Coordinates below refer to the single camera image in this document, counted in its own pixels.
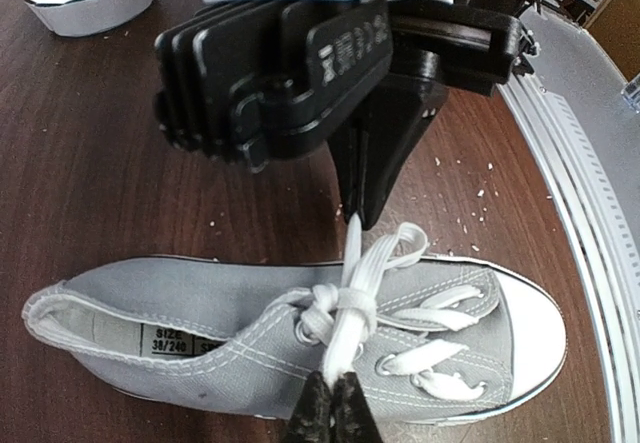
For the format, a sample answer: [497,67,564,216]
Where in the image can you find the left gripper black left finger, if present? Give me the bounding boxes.
[283,371,332,443]

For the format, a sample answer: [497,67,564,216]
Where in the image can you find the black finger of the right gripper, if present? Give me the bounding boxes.
[357,81,448,229]
[328,127,368,225]

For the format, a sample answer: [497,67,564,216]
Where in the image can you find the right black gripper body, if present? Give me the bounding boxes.
[349,0,539,129]

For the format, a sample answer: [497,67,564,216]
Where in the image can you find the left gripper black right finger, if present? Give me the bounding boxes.
[330,372,383,443]

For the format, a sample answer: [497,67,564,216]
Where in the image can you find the grey sneaker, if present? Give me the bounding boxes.
[22,218,567,424]

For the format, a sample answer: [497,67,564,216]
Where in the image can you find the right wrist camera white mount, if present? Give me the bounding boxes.
[154,0,452,172]

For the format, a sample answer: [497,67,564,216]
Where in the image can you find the front aluminium rail frame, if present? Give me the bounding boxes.
[497,10,640,443]

